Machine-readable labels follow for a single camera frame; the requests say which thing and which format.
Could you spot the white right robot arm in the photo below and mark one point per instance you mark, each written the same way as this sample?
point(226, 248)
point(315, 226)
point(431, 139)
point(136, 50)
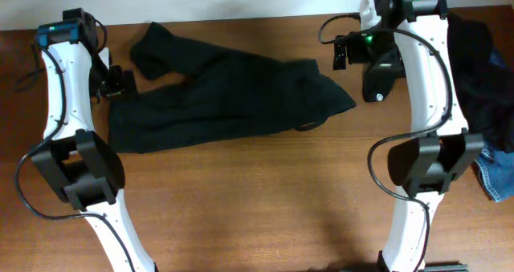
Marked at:
point(409, 39)

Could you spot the black metal rail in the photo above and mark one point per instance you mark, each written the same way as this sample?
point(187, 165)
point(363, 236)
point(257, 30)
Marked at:
point(446, 267)

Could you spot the blue denim jeans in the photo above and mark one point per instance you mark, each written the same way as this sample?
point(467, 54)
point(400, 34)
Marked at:
point(495, 172)

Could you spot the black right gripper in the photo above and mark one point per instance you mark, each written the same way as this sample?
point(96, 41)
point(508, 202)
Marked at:
point(357, 40)

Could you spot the black pants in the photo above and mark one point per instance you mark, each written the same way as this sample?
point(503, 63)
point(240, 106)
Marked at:
point(227, 94)

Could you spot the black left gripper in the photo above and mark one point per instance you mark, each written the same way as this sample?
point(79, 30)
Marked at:
point(119, 83)

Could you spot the black garment pile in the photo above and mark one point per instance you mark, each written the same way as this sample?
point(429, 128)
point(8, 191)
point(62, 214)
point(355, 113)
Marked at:
point(484, 89)

